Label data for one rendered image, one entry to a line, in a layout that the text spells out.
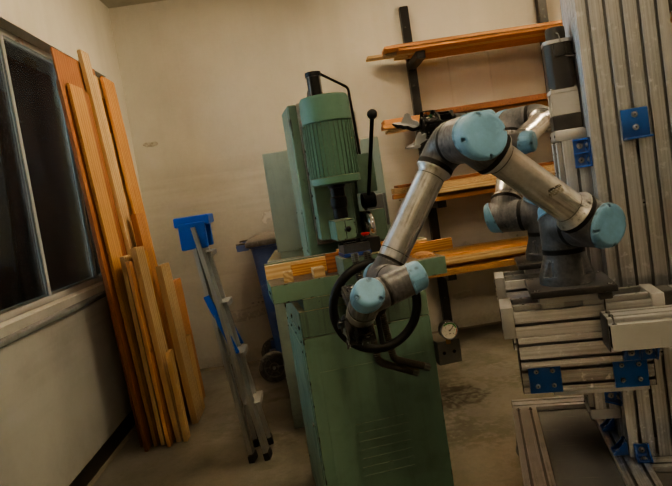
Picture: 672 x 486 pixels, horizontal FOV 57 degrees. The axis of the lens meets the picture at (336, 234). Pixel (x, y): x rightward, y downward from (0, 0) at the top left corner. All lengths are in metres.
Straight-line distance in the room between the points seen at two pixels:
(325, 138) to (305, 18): 2.66
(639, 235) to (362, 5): 3.18
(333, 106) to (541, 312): 0.95
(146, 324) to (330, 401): 1.49
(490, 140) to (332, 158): 0.75
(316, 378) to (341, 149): 0.77
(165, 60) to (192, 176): 0.85
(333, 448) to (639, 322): 1.04
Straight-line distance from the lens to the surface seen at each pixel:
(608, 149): 2.00
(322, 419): 2.13
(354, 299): 1.39
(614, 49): 2.03
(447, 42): 4.23
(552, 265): 1.82
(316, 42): 4.66
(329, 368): 2.08
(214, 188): 4.59
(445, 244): 2.29
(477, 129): 1.49
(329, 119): 2.11
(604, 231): 1.68
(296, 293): 2.02
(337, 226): 2.13
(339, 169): 2.11
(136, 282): 3.32
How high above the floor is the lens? 1.18
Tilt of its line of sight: 4 degrees down
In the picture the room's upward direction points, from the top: 9 degrees counter-clockwise
